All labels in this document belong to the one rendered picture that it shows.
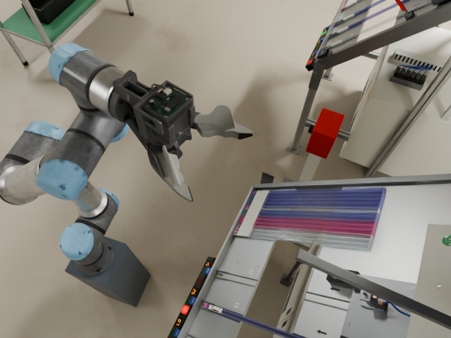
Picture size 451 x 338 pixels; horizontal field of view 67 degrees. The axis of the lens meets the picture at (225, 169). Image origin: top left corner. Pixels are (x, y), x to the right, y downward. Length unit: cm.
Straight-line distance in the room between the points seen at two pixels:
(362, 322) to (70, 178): 64
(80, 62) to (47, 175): 19
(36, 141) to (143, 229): 121
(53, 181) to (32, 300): 162
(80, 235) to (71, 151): 71
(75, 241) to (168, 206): 93
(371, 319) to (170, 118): 58
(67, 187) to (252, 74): 226
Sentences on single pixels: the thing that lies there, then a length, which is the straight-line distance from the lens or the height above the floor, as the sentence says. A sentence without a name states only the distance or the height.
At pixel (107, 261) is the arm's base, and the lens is 146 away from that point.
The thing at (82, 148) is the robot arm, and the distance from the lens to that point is 65.
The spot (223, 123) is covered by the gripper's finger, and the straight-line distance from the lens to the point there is 55.
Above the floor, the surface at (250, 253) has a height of 80.
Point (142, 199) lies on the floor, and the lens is 219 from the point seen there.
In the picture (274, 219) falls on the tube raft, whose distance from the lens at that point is 118.
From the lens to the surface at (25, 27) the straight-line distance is 294.
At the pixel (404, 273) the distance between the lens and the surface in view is 92.
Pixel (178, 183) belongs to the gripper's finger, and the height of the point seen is 150.
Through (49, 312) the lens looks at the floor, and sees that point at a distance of 215.
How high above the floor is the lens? 193
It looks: 60 degrees down
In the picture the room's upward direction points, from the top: straight up
